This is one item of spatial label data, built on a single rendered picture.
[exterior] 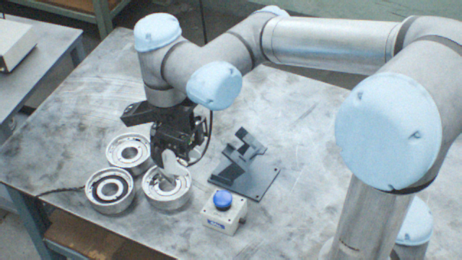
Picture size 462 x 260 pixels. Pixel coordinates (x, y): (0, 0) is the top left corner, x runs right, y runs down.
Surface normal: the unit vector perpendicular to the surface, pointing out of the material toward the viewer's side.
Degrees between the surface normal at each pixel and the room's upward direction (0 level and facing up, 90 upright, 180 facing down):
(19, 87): 0
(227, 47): 22
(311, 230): 0
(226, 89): 90
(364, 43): 55
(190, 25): 0
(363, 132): 82
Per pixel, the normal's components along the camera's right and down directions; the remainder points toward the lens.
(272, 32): -0.74, -0.19
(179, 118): -0.50, 0.65
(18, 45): 0.92, 0.24
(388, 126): -0.70, 0.46
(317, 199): -0.07, -0.69
